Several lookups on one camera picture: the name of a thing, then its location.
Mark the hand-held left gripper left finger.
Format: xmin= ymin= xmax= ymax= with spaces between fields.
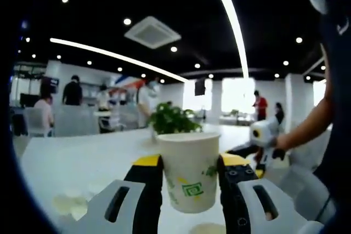
xmin=61 ymin=155 xmax=165 ymax=234

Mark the black hanging monitor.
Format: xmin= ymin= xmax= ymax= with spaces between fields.
xmin=194 ymin=78 xmax=206 ymax=95

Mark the long ceiling strip light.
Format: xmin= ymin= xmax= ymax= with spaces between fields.
xmin=49 ymin=37 xmax=190 ymax=83
xmin=206 ymin=0 xmax=250 ymax=79

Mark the potted green plant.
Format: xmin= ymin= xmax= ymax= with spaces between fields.
xmin=147 ymin=101 xmax=203 ymax=136

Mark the green printed paper cup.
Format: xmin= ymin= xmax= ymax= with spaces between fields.
xmin=157 ymin=132 xmax=222 ymax=215

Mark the white table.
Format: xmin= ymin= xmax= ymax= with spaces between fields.
xmin=20 ymin=123 xmax=291 ymax=234

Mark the grey mesh chair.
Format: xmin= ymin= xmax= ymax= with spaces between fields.
xmin=53 ymin=104 xmax=100 ymax=136

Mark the person's right hand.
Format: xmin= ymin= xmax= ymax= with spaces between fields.
xmin=272 ymin=133 xmax=292 ymax=161

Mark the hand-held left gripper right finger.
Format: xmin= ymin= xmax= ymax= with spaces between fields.
xmin=218 ymin=153 xmax=309 ymax=234

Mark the ceiling air conditioner vent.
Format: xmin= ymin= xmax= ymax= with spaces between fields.
xmin=123 ymin=15 xmax=182 ymax=50

